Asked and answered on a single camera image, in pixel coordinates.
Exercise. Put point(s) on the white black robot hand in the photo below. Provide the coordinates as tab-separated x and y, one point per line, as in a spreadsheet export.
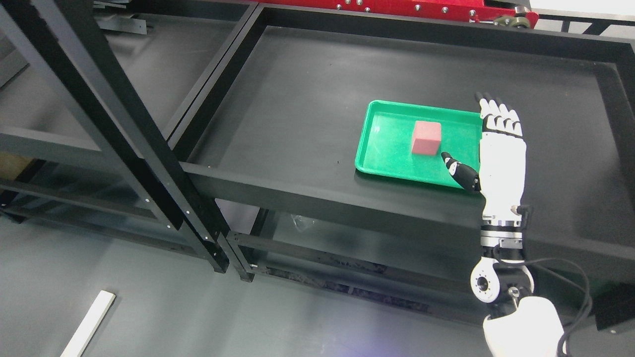
500	178

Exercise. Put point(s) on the pink cube block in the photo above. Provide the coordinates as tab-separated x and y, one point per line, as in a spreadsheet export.
426	138

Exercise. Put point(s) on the green plastic tray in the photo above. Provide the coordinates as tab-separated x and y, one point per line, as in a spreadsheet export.
384	147

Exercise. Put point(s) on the black metal shelf right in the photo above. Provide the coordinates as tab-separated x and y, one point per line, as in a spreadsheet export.
311	111

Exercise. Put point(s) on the black metal shelf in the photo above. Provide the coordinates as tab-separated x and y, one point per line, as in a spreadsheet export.
102	94
311	111

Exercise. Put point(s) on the black metal shelf left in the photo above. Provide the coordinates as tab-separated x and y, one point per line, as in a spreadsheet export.
102	94

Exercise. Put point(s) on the clear plastic bag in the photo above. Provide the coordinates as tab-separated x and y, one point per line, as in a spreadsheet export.
302	223

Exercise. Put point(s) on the white desk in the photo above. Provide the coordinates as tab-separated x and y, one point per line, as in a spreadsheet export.
89	324

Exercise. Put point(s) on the red conveyor frame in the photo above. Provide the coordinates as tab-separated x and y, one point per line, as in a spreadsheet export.
511	13

